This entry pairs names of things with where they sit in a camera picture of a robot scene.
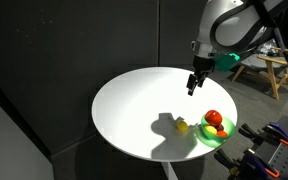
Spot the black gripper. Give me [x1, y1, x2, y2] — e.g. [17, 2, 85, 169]
[186, 54, 217, 97]

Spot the yellow toy lemon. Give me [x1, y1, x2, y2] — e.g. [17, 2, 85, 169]
[176, 120, 189, 135]

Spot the red toy apple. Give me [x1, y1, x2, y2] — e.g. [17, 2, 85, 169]
[204, 109, 224, 128]

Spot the yellow toy fruit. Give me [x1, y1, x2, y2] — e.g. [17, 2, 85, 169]
[204, 125, 218, 136]

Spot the green translucent bowl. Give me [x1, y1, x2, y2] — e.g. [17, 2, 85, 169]
[197, 114, 237, 144]

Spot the small red toy tomato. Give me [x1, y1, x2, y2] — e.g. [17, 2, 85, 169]
[216, 130, 229, 138]

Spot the grey board on sawhorse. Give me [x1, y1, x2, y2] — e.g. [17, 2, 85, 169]
[242, 54, 269, 72]

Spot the wooden sawhorse stand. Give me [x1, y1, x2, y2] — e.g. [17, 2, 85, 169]
[231, 46, 288, 101]

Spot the black purple spring clamp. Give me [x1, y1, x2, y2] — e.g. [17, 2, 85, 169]
[213, 147, 282, 180]
[238, 121, 288, 148]

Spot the white side panel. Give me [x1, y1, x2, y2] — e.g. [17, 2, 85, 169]
[0, 89, 55, 180]

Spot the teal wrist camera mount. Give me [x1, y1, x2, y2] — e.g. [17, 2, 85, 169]
[213, 52, 242, 73]

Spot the white table pedestal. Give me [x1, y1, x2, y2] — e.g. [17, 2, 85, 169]
[160, 161, 179, 180]

